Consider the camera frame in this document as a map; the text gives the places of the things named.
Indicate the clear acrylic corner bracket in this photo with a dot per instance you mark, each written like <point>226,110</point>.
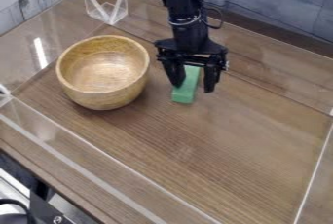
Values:
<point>108,13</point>

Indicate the black metal table bracket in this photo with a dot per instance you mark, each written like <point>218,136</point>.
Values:
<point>44,213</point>

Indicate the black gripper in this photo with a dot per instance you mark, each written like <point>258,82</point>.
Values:
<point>209,56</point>

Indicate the wooden bowl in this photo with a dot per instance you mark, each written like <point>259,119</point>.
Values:
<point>103,71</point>

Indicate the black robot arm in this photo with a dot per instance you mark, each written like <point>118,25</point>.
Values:
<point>190,47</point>

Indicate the green rectangular block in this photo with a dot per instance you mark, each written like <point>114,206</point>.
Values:
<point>185,93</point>

